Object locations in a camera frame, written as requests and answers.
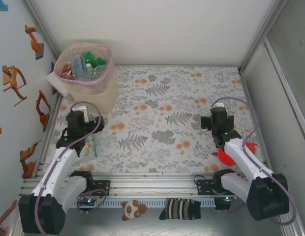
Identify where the clear bottle white cap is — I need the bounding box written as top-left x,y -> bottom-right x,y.
85,63 -> 104,81

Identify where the slim clear bottle blue cap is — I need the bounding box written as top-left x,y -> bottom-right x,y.
70,56 -> 86,74

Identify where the pink mesh bin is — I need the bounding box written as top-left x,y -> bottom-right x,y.
54,42 -> 119,115

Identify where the colourful dotted tissue pack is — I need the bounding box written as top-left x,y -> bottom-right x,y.
78,135 -> 98,163

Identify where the red plush toy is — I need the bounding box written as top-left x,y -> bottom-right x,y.
212,141 -> 258,166

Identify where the small black controller board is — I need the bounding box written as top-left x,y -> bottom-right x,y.
214,196 -> 234,211
77,196 -> 103,207

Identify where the black white striped sock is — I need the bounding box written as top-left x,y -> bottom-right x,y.
159,198 -> 202,220

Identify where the brown white panda plush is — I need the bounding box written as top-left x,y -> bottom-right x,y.
121,199 -> 148,221

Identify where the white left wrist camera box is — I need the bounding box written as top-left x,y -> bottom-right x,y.
72,105 -> 90,123

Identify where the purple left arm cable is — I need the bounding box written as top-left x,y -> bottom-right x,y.
34,101 -> 104,236

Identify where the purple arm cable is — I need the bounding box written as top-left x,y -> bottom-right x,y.
215,96 -> 298,226
34,101 -> 104,236

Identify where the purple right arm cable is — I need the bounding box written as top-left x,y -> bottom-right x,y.
215,96 -> 298,226

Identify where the aluminium frame side beam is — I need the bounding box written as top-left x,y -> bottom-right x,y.
264,34 -> 305,128

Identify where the orange claw wall sticker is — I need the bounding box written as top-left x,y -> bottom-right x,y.
1,65 -> 28,107

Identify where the aluminium rail base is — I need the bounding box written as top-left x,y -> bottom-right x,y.
18,172 -> 293,199

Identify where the aluminium frame post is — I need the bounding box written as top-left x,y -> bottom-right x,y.
237,0 -> 290,74
24,0 -> 60,68

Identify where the white slotted cable duct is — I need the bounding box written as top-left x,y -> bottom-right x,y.
68,198 -> 216,208

